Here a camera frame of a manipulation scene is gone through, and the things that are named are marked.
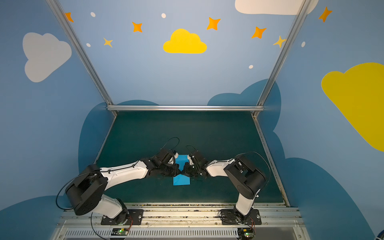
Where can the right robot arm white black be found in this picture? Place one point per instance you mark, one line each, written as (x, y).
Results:
(244, 175)

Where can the right slanted aluminium post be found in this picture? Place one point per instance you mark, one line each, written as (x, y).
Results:
(294, 31)

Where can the left green circuit board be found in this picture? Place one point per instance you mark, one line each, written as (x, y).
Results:
(120, 232)

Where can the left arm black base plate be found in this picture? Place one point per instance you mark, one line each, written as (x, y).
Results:
(135, 217)

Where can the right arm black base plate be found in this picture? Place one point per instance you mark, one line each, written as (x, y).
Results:
(233, 217)

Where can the blue square paper sheet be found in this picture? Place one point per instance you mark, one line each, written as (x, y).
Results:
(181, 180)

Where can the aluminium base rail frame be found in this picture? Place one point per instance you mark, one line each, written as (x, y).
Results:
(188, 221)

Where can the green circuit board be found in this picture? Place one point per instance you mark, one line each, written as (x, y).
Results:
(120, 232)
(245, 234)

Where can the back horizontal aluminium bar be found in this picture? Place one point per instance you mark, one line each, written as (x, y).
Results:
(136, 108)

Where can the right green circuit board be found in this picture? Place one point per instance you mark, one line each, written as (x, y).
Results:
(245, 234)

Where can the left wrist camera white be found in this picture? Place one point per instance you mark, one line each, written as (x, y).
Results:
(173, 159)

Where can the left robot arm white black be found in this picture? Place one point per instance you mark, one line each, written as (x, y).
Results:
(86, 192)

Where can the left slanted aluminium post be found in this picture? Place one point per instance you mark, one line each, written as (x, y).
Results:
(59, 13)

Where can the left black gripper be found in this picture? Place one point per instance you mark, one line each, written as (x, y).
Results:
(169, 169)

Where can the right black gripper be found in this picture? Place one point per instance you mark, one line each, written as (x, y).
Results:
(192, 169)

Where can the slanted aluminium post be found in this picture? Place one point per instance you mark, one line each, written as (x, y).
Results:
(294, 31)
(59, 13)

